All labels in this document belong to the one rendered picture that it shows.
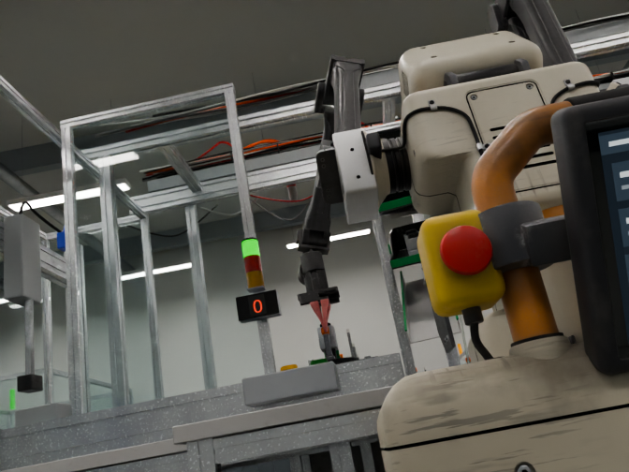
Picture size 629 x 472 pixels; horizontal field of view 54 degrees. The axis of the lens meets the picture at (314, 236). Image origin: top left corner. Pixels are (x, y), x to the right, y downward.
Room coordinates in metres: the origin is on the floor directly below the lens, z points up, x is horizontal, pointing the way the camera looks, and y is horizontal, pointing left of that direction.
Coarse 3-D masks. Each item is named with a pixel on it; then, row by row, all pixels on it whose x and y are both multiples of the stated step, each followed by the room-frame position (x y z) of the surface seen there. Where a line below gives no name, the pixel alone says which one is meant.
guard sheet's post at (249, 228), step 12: (228, 96) 1.77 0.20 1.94; (228, 108) 1.77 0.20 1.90; (228, 120) 1.77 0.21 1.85; (240, 132) 1.78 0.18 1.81; (240, 144) 1.76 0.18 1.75; (240, 156) 1.77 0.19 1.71; (240, 168) 1.77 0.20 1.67; (240, 180) 1.77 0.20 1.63; (240, 192) 1.77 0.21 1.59; (252, 216) 1.77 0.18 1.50; (252, 228) 1.76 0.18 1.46; (264, 324) 1.77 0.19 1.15; (264, 336) 1.77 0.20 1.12; (264, 348) 1.77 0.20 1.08; (264, 360) 1.77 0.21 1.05; (264, 372) 1.77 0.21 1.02
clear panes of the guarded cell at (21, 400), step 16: (0, 272) 2.35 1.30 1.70; (0, 288) 2.35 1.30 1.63; (64, 288) 2.71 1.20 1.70; (0, 304) 2.35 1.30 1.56; (16, 304) 2.47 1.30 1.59; (64, 304) 2.71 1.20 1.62; (0, 320) 2.35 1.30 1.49; (16, 320) 2.47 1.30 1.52; (64, 320) 2.71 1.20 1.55; (0, 336) 2.35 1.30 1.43; (16, 336) 2.46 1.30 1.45; (64, 336) 2.71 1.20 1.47; (0, 352) 2.35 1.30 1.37; (16, 352) 2.46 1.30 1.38; (64, 352) 2.71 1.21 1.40; (0, 368) 2.35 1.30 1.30; (16, 368) 2.46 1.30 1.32; (64, 368) 2.71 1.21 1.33; (0, 384) 2.35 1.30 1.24; (16, 384) 2.46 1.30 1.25; (64, 384) 2.71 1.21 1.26; (0, 400) 2.35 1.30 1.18; (16, 400) 2.46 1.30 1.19; (32, 400) 2.58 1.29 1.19; (64, 400) 2.71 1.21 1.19; (0, 416) 2.35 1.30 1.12
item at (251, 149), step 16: (608, 16) 2.07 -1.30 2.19; (624, 16) 2.05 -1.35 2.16; (384, 64) 2.10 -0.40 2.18; (320, 80) 2.12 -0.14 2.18; (608, 80) 2.56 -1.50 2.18; (256, 96) 2.14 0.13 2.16; (272, 96) 2.17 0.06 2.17; (288, 96) 2.16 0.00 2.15; (256, 144) 2.75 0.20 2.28; (272, 144) 2.64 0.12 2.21; (288, 144) 2.65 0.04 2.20; (304, 144) 2.67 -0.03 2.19; (304, 208) 2.69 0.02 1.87
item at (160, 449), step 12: (144, 444) 1.38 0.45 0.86; (156, 444) 1.38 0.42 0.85; (168, 444) 1.38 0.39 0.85; (84, 456) 1.39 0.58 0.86; (96, 456) 1.39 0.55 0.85; (108, 456) 1.39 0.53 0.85; (120, 456) 1.39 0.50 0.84; (132, 456) 1.39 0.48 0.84; (144, 456) 1.38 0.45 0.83; (156, 456) 1.39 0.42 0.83; (24, 468) 1.40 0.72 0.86; (36, 468) 1.40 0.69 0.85; (48, 468) 1.40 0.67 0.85; (60, 468) 1.40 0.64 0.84; (72, 468) 1.39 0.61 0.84; (84, 468) 1.39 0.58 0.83; (96, 468) 1.45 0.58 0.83
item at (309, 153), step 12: (600, 24) 2.07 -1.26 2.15; (612, 24) 2.06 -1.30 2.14; (624, 24) 2.06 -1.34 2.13; (576, 36) 2.07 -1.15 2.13; (588, 36) 2.07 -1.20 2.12; (600, 36) 2.07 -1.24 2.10; (384, 72) 2.12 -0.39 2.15; (396, 72) 2.11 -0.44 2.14; (360, 84) 2.12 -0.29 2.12; (372, 84) 2.12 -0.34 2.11; (384, 84) 2.12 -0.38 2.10; (264, 156) 2.65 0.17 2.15; (276, 156) 2.64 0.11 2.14; (288, 156) 2.64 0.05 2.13; (300, 156) 2.64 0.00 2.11; (312, 156) 2.63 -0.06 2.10; (252, 168) 2.65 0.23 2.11; (264, 168) 2.65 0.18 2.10
